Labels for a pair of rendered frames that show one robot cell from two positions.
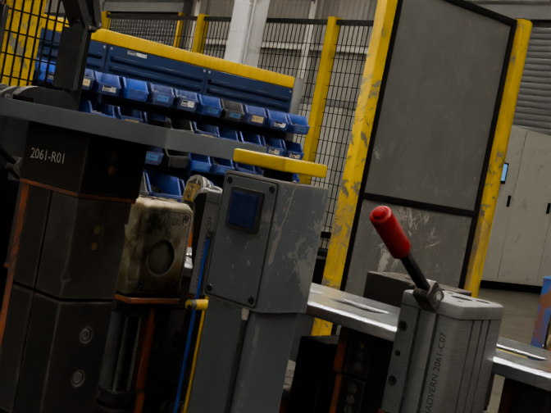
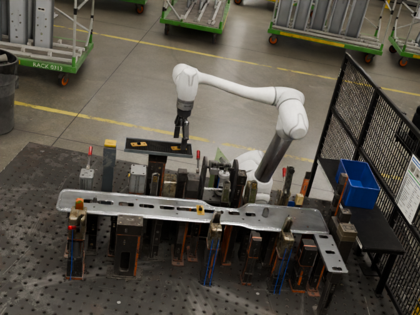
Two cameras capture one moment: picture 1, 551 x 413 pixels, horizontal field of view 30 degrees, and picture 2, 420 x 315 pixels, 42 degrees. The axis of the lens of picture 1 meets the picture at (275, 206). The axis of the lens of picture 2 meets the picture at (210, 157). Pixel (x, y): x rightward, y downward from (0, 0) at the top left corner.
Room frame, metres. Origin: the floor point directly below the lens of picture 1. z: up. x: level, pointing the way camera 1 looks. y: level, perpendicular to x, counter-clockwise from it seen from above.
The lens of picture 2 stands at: (2.98, -1.57, 2.56)
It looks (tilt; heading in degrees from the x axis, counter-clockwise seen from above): 29 degrees down; 131
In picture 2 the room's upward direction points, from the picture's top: 10 degrees clockwise
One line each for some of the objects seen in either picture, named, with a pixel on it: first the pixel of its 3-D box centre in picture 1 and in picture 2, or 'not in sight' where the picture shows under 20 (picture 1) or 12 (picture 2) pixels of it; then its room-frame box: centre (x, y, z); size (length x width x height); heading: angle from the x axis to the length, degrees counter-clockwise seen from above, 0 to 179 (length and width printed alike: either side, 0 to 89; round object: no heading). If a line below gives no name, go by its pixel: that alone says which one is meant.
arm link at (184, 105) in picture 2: not in sight; (185, 103); (1.13, 0.29, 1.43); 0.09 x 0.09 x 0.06
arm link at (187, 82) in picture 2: not in sight; (187, 82); (1.11, 0.30, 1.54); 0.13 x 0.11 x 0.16; 149
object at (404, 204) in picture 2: not in sight; (413, 189); (2.19, 0.89, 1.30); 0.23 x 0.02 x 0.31; 141
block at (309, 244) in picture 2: not in sight; (302, 265); (1.95, 0.47, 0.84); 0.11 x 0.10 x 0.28; 141
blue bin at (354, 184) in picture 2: not in sight; (356, 183); (1.84, 1.03, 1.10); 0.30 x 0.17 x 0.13; 135
